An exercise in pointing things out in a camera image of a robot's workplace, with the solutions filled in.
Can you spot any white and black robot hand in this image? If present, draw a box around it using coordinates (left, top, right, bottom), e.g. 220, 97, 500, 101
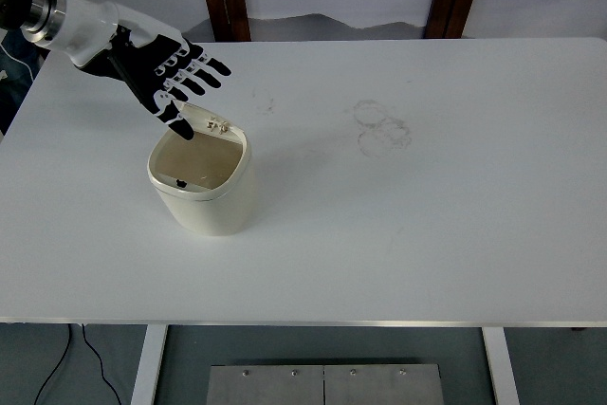
46, 0, 233, 142

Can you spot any cream lidded trash bin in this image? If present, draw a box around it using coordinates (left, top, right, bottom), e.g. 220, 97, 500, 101
146, 100, 260, 238

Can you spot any dark blue fabric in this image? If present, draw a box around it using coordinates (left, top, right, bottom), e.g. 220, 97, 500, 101
0, 28, 43, 137

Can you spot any white table leg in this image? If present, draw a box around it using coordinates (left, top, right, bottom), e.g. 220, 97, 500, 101
480, 327, 522, 405
129, 326, 169, 405

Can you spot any grey metal plate with screws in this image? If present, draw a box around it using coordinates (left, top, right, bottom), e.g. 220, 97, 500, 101
205, 363, 445, 405

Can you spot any thin white cable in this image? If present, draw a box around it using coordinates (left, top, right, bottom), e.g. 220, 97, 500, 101
0, 39, 30, 83

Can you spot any black floor cable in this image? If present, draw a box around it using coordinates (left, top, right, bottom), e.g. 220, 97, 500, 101
80, 323, 122, 405
32, 324, 75, 405

